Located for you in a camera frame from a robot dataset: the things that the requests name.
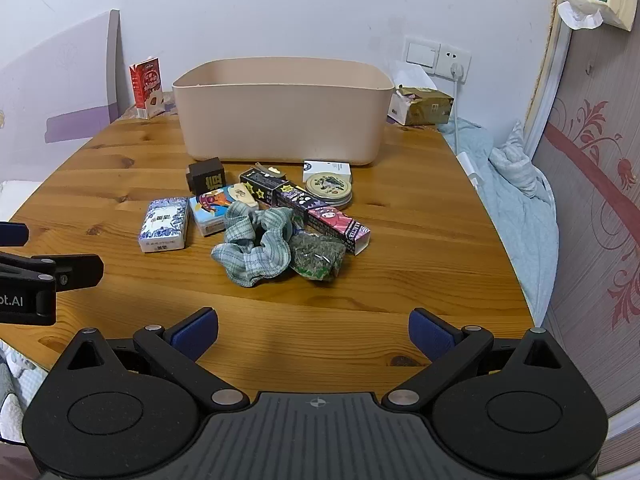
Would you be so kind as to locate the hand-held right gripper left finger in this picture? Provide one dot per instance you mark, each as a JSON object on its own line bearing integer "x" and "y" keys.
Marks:
{"x": 192, "y": 332}

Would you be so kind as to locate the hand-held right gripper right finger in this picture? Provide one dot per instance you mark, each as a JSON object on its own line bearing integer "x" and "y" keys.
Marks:
{"x": 430, "y": 332}

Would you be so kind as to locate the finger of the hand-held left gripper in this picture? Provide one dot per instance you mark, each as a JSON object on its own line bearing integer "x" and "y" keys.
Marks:
{"x": 75, "y": 271}
{"x": 12, "y": 235}

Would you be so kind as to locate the blue white tissue pack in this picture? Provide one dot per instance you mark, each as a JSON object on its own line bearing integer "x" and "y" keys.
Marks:
{"x": 162, "y": 225}

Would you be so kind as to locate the cartoon print card box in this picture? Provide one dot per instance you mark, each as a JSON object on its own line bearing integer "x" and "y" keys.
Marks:
{"x": 215, "y": 210}

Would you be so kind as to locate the green mesh bag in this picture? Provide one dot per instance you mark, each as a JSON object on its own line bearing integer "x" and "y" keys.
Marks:
{"x": 317, "y": 255}

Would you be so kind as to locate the pink black long box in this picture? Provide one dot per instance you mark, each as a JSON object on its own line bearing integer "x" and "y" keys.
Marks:
{"x": 340, "y": 227}

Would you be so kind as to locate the dark brown cube box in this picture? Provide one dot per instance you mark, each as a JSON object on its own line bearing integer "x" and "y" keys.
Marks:
{"x": 207, "y": 175}

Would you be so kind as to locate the round green tin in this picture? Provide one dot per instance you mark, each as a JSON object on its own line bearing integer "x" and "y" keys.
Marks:
{"x": 328, "y": 189}

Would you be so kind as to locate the wooden hair clip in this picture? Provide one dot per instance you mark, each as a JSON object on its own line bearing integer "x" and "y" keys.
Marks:
{"x": 272, "y": 170}

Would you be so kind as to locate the small white box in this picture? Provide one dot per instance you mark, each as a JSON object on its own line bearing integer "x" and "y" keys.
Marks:
{"x": 320, "y": 166}

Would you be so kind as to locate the beige plastic storage bin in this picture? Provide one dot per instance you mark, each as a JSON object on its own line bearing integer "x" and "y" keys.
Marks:
{"x": 280, "y": 120}

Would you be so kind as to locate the white bedding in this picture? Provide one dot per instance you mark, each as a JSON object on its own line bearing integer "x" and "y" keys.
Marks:
{"x": 15, "y": 200}

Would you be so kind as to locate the grey printed cloth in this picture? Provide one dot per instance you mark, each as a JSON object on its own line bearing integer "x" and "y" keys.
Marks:
{"x": 10, "y": 395}

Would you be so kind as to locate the light blue blanket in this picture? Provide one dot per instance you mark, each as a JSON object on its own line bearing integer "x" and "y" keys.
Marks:
{"x": 515, "y": 220}

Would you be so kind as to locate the white charger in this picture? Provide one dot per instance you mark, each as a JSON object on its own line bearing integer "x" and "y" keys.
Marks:
{"x": 470, "y": 165}

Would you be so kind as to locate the red milk carton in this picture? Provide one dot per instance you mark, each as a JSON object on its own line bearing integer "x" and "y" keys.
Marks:
{"x": 148, "y": 87}

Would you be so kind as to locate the gold white tissue box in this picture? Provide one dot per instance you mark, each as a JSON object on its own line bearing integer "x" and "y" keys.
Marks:
{"x": 425, "y": 107}

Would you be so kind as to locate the floral print headboard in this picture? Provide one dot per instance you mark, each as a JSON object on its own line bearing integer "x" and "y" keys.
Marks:
{"x": 590, "y": 160}

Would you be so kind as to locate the white wall socket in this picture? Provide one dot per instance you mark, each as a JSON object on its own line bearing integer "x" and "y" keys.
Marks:
{"x": 446, "y": 57}

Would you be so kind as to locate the white wall switch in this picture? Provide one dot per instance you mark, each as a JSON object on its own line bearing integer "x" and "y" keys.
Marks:
{"x": 420, "y": 54}

